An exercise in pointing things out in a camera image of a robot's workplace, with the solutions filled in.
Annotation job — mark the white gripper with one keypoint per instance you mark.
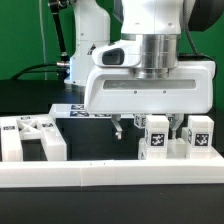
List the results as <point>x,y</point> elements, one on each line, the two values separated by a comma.
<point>130,77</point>

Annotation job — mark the white chair seat part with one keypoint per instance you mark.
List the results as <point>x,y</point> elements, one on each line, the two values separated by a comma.
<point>176,149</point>

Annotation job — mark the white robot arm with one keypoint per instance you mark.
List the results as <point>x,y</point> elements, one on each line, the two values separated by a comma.
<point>157,22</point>

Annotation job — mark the white tagged cube left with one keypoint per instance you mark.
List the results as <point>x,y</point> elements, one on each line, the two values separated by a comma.
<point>140,121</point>

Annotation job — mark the white flat tagged plate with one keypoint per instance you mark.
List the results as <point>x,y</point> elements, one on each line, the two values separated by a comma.
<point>77,111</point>

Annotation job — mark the white boundary fence frame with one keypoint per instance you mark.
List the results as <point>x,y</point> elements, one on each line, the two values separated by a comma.
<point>95,173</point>

